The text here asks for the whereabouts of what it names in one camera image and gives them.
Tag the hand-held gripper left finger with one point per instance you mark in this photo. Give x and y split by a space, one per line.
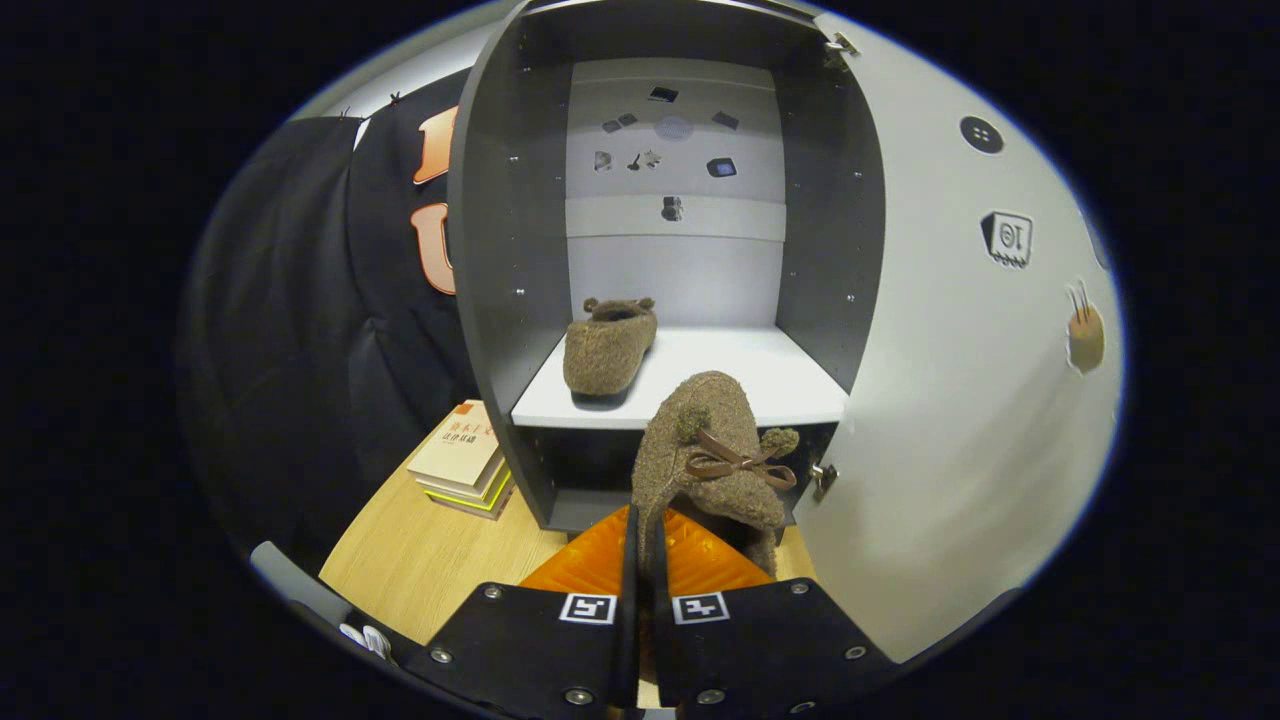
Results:
630 620

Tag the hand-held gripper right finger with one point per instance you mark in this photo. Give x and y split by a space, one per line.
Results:
760 650

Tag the brown fuzzy shoe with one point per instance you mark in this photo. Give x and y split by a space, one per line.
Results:
700 420
605 355

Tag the beige shoe cabinet door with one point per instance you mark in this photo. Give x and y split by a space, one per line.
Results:
950 450

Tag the grey shoe cabinet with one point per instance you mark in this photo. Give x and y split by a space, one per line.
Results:
510 250

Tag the stack of books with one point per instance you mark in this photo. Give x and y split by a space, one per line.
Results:
460 455

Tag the small white object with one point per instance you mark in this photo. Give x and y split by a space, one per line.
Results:
365 640

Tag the grey rounded panel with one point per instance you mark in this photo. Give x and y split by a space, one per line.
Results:
295 585

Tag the black backdrop cloth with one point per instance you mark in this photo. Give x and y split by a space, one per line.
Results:
300 350

